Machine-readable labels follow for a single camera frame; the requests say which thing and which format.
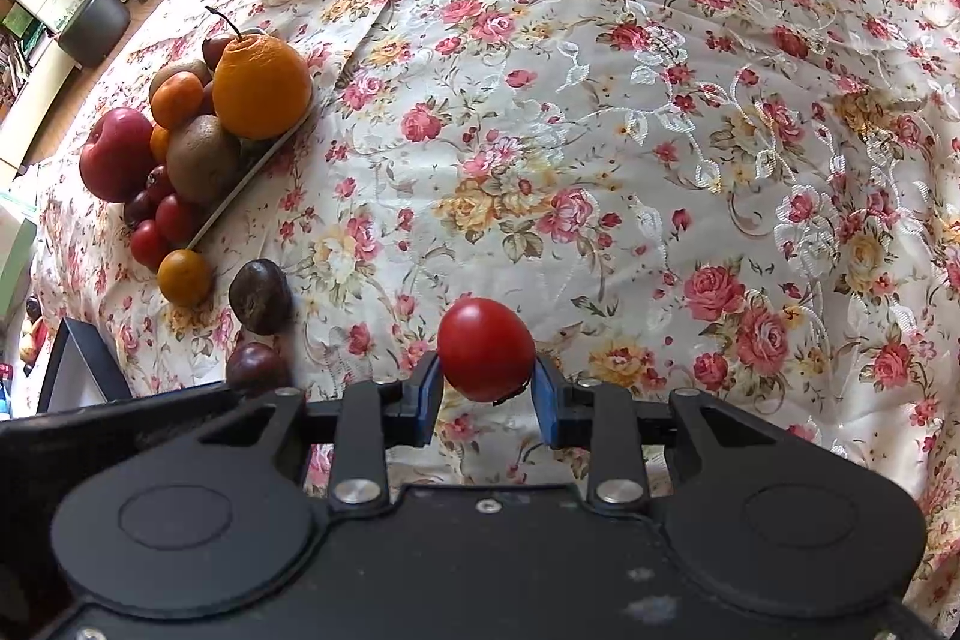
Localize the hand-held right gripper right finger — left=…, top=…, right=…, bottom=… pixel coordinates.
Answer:
left=533, top=353, right=760, bottom=512

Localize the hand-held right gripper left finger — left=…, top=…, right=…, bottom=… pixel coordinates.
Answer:
left=197, top=350, right=445, bottom=512

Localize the white box with black rim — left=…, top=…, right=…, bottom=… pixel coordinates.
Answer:
left=36, top=315, right=134, bottom=417

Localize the bright red tomato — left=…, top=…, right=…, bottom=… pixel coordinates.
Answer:
left=436, top=296, right=538, bottom=402

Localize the dark purple tomato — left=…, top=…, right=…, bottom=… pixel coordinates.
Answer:
left=225, top=341, right=292, bottom=397
left=228, top=258, right=294, bottom=336
left=122, top=190, right=157, bottom=229

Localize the yellow orange mandarin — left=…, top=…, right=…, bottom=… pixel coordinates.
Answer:
left=157, top=248, right=215, bottom=308

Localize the white and green box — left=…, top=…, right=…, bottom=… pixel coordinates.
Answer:
left=0, top=194, right=40, bottom=320

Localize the floral bedspread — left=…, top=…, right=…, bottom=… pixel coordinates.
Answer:
left=28, top=0, right=960, bottom=635

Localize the dark red tomato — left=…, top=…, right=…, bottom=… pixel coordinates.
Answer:
left=144, top=164, right=175, bottom=205

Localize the white rectangular tray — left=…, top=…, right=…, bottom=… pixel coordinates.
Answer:
left=184, top=85, right=317, bottom=252

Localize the large red apple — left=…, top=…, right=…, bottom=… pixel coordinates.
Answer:
left=79, top=107, right=157, bottom=204

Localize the large brown kiwi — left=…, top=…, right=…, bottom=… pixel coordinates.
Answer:
left=165, top=114, right=242, bottom=205

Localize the pale orange tangerine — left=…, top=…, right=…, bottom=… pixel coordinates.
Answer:
left=151, top=71, right=206, bottom=132

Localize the large knobbed orange with stem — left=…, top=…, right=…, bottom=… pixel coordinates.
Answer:
left=204, top=5, right=314, bottom=141

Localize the small brown kiwi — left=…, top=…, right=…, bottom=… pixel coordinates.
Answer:
left=148, top=57, right=213, bottom=105

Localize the dark red small fruit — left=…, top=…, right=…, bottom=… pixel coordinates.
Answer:
left=200, top=32, right=238, bottom=72

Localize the black round ottoman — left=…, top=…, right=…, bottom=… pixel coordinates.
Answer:
left=58, top=0, right=133, bottom=70

